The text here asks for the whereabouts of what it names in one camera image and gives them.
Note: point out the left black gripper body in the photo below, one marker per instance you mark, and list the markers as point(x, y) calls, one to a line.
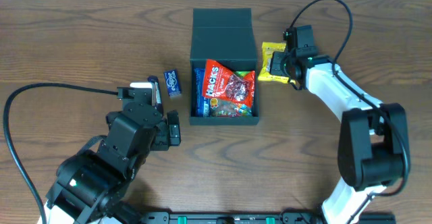
point(162, 129)

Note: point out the dark green open box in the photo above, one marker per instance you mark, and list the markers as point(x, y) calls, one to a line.
point(225, 35)

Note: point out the red Hacks candy bag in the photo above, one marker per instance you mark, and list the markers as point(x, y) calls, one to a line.
point(219, 82)

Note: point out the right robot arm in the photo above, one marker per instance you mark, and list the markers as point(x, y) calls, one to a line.
point(373, 150)

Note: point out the dark blue chocolate bar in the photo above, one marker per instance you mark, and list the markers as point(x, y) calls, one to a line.
point(158, 104)

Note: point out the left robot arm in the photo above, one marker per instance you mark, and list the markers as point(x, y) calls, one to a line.
point(90, 185)

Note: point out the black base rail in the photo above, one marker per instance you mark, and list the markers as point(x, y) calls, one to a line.
point(188, 218)

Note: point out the long blue snack bar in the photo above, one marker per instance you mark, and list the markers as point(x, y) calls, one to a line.
point(202, 103)

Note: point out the yellow candy bag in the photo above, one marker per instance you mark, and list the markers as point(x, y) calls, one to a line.
point(268, 49)

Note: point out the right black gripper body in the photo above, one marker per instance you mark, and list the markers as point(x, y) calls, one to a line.
point(279, 63)

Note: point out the blue Eclipse gum pack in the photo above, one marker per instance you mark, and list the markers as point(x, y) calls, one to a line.
point(172, 82)

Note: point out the Haribo gummy worms bag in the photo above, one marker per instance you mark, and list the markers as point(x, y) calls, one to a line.
point(233, 110)

